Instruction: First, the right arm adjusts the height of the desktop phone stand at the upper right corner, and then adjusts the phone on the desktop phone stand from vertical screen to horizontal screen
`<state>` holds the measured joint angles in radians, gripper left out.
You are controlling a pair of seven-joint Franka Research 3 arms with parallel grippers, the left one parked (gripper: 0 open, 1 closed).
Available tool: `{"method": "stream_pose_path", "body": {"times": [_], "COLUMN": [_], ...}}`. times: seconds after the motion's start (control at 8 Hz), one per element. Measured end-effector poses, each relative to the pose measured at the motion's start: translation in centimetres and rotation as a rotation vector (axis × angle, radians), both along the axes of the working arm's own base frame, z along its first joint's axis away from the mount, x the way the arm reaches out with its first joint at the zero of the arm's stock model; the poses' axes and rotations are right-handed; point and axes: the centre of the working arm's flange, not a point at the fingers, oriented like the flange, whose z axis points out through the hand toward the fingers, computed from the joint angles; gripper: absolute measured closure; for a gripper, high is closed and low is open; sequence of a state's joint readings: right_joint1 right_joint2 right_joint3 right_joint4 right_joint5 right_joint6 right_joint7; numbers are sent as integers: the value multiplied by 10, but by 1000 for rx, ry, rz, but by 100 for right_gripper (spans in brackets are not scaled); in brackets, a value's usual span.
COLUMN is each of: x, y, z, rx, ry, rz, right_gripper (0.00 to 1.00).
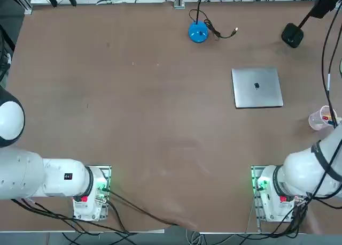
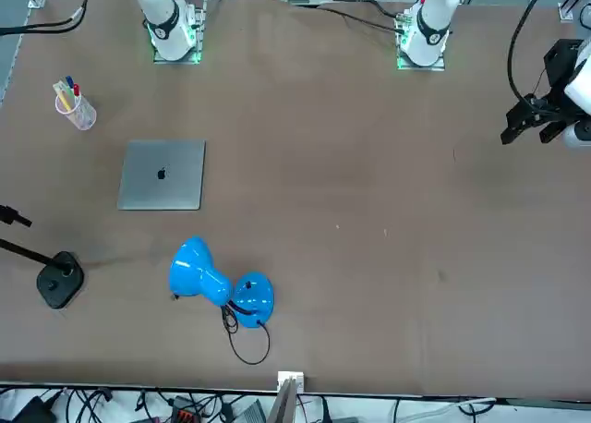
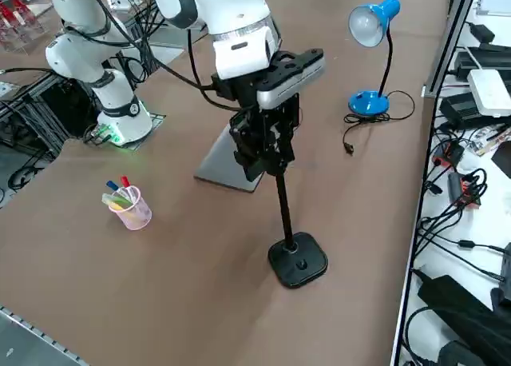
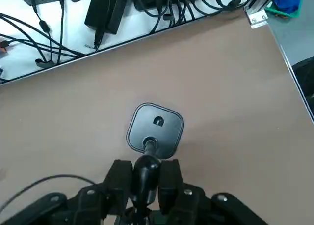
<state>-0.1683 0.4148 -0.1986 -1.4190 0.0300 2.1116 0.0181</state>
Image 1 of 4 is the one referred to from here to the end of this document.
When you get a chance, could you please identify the black desktop phone stand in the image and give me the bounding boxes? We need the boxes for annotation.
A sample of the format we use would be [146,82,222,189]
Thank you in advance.
[281,11,315,48]

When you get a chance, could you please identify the grey closed laptop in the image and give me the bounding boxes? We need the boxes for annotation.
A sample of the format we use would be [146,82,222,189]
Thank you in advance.
[231,66,284,109]

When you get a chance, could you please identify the pink mesh pen cup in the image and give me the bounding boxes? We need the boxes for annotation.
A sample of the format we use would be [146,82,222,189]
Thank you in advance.
[308,105,338,131]

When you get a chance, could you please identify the blue desk lamp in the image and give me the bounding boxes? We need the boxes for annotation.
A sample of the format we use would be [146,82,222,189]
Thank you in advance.
[188,0,228,44]

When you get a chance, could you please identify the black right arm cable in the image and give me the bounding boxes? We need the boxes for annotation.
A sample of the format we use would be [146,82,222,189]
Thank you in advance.
[293,4,342,205]

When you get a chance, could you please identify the black lamp cable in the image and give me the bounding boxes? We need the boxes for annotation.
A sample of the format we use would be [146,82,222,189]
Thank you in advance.
[189,9,239,41]

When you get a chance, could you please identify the black base cable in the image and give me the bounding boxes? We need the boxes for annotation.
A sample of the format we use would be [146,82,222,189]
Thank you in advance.
[10,186,178,235]

